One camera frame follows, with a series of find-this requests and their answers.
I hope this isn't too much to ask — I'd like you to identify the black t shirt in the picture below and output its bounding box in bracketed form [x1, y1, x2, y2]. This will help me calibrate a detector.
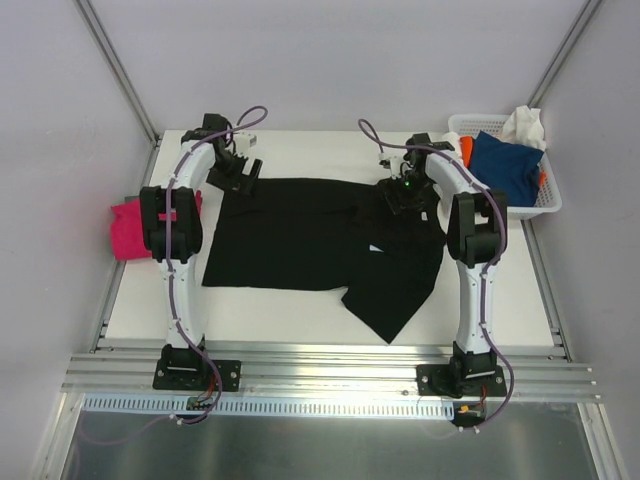
[202, 178, 445, 343]

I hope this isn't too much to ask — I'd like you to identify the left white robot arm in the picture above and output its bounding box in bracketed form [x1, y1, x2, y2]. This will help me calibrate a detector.
[139, 113, 262, 388]

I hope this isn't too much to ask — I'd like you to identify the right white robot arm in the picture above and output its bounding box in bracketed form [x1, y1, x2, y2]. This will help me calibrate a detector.
[378, 134, 508, 395]

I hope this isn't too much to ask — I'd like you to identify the white t shirt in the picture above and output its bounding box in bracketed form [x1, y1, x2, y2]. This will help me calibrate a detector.
[435, 131, 464, 217]

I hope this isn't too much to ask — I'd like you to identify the orange t shirt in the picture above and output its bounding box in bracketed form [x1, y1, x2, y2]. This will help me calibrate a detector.
[459, 136, 474, 168]

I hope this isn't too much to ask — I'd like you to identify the white plastic basket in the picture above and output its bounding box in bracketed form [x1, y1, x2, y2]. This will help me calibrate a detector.
[448, 114, 562, 220]

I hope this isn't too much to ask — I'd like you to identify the blue t shirt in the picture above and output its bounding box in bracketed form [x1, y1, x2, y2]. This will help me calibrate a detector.
[469, 131, 543, 208]

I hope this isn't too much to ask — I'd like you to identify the folded pink t shirt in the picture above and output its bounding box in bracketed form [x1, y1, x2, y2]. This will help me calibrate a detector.
[110, 186, 203, 264]

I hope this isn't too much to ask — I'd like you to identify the white cloth in basket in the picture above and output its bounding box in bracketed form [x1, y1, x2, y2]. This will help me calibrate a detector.
[500, 105, 547, 151]

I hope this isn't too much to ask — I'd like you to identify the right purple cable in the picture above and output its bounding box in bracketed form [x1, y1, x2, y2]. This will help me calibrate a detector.
[357, 118, 516, 435]

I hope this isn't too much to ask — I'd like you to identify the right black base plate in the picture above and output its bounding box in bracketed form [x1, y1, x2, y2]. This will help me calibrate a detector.
[416, 364, 507, 399]

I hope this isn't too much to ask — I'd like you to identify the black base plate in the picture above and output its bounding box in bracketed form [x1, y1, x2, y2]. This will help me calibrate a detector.
[152, 360, 242, 392]
[416, 364, 507, 399]

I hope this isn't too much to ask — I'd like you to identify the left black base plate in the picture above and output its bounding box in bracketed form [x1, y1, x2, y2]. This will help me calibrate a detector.
[152, 360, 242, 392]

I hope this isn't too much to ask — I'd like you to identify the aluminium mounting rail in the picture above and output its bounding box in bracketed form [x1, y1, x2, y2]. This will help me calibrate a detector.
[62, 339, 604, 403]

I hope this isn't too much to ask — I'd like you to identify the white slotted cable duct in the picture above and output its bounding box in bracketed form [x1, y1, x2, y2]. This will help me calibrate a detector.
[82, 394, 454, 421]

